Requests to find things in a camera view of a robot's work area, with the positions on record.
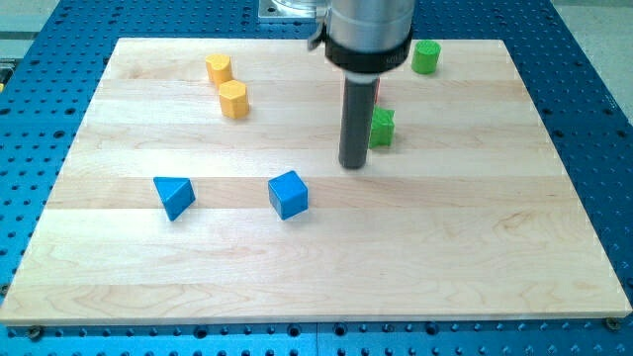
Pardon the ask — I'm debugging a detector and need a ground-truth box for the yellow hexagon block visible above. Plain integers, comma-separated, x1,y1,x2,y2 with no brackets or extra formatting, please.
219,80,249,119

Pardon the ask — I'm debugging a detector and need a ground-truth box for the red block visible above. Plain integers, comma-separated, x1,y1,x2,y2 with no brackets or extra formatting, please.
374,77,381,104

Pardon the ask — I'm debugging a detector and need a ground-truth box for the black collar tool mount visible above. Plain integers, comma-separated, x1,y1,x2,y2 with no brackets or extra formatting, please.
324,28,413,74

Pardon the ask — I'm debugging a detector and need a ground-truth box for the green cylinder block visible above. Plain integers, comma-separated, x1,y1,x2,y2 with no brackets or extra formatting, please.
411,40,441,74

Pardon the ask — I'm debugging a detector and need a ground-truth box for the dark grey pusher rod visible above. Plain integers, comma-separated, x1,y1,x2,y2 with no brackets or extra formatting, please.
338,72,379,169

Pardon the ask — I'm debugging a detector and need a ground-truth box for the light wooden board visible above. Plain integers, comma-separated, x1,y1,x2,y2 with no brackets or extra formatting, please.
1,38,631,326

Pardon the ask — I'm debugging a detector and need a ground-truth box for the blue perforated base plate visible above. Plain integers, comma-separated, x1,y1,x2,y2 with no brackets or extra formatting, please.
1,0,632,355

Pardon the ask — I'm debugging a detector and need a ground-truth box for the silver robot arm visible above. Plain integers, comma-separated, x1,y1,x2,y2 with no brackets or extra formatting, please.
308,0,415,169

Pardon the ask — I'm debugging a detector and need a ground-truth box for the yellow heart block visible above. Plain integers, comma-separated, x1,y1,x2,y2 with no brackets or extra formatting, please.
205,53,233,87

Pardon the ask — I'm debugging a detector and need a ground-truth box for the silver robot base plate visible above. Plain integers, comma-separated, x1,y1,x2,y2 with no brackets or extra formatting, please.
258,0,327,22

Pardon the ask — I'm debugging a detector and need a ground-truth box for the blue triangle block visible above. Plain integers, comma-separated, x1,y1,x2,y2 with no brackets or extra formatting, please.
152,177,196,222

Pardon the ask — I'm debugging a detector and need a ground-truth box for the green star block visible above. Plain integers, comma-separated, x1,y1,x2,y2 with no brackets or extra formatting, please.
368,106,395,148

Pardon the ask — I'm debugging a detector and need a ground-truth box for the blue cube block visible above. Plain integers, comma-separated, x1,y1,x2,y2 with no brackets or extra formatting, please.
268,170,309,221

